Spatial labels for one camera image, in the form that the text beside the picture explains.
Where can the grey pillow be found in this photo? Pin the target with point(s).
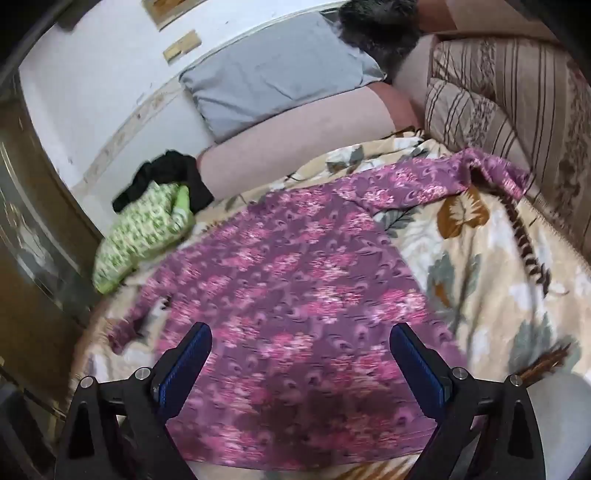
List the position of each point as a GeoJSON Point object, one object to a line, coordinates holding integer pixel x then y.
{"type": "Point", "coordinates": [277, 74]}

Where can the wall picture frame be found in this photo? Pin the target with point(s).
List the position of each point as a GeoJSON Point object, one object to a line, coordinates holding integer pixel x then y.
{"type": "Point", "coordinates": [161, 9]}

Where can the purple floral garment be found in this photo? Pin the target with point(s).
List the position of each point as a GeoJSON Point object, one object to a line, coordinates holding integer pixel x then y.
{"type": "Point", "coordinates": [286, 286]}

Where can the green patterned garment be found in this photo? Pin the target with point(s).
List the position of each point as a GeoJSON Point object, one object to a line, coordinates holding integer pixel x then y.
{"type": "Point", "coordinates": [138, 230]}

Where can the dark fuzzy cloth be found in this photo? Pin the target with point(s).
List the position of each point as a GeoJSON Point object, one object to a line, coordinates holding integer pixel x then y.
{"type": "Point", "coordinates": [381, 30]}

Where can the pink bolster cushion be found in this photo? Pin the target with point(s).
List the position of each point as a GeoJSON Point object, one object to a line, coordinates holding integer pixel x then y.
{"type": "Point", "coordinates": [300, 134]}

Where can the small wall plaque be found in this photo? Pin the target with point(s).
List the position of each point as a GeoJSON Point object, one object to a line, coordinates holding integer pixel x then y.
{"type": "Point", "coordinates": [181, 46]}

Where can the black garment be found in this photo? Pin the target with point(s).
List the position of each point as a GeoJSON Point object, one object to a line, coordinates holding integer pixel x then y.
{"type": "Point", "coordinates": [171, 173]}

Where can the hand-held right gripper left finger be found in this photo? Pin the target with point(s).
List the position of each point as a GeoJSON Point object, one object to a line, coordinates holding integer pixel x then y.
{"type": "Point", "coordinates": [184, 369]}

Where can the wooden cabinet with glass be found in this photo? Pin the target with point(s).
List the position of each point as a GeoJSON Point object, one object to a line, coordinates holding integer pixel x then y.
{"type": "Point", "coordinates": [32, 258]}

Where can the striped beige sofa backrest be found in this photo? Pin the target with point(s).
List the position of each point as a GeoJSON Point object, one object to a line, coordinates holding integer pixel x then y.
{"type": "Point", "coordinates": [526, 106]}

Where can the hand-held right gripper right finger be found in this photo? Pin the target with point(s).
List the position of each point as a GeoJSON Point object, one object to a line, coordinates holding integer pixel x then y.
{"type": "Point", "coordinates": [418, 364]}

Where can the leaf print blanket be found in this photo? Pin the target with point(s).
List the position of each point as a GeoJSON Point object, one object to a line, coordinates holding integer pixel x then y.
{"type": "Point", "coordinates": [485, 286]}

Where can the striped beige cushion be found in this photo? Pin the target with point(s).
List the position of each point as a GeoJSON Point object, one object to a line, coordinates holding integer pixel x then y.
{"type": "Point", "coordinates": [475, 120]}

